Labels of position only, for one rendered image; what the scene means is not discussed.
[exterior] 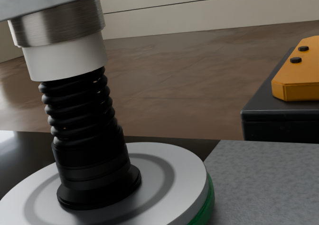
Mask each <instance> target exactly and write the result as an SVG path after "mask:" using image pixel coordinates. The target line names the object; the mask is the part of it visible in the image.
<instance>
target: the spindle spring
mask: <svg viewBox="0 0 319 225"><path fill-rule="evenodd" d="M104 72H105V68H104V66H103V67H100V68H98V69H96V70H94V71H92V72H90V73H88V74H86V75H84V76H81V77H79V78H76V79H72V80H69V81H65V82H61V83H56V84H53V82H54V81H59V80H63V79H59V80H53V81H41V82H42V83H41V84H40V85H39V87H38V88H39V91H40V92H42V93H43V94H44V95H43V96H42V102H43V103H44V104H47V105H46V107H45V112H46V114H48V115H49V117H48V123H49V124H50V125H51V126H52V128H51V134H52V135H53V136H55V137H54V144H55V145H56V146H59V147H64V148H72V147H80V146H84V145H88V144H91V143H94V142H97V141H99V140H101V139H103V138H105V137H107V136H108V135H109V134H111V133H112V132H113V131H114V130H115V129H116V127H117V119H116V118H115V117H114V115H115V110H114V108H113V107H112V104H113V100H112V98H111V97H110V96H109V94H110V88H109V86H108V85H107V82H108V78H107V77H106V76H105V75H104ZM64 79H65V78H64ZM66 79H67V78H66ZM94 81H97V82H94ZM92 82H93V83H94V84H92V85H90V86H88V87H85V88H83V89H80V90H77V91H74V92H70V93H66V94H61V95H56V93H60V92H65V91H69V90H73V89H76V88H78V87H81V86H84V85H87V84H89V83H92ZM99 91H100V92H99ZM98 92H99V93H98ZM93 94H96V95H95V96H93V97H91V98H89V99H87V100H84V101H81V102H78V103H75V104H71V105H66V106H59V104H65V103H71V102H74V101H78V100H81V99H84V98H86V97H89V96H91V95H93ZM102 102H103V103H102ZM97 105H99V106H98V107H96V108H94V109H92V110H90V111H87V112H85V113H82V114H78V115H75V116H70V117H65V118H62V116H64V115H70V114H74V113H78V112H81V111H84V110H87V109H90V108H92V107H94V106H97ZM99 116H101V117H100V118H99V119H97V120H95V121H93V122H90V123H88V124H85V125H81V126H78V127H73V128H67V129H64V128H65V127H68V126H73V125H78V124H82V123H84V122H88V121H90V120H93V119H95V118H97V117H99ZM106 124H107V126H106V127H104V128H103V129H101V130H99V131H97V132H95V133H92V134H90V135H87V136H84V137H81V138H76V139H70V140H64V139H63V138H71V137H76V136H81V135H84V134H88V133H90V132H93V131H95V130H97V129H100V128H101V127H103V126H105V125H106Z"/></svg>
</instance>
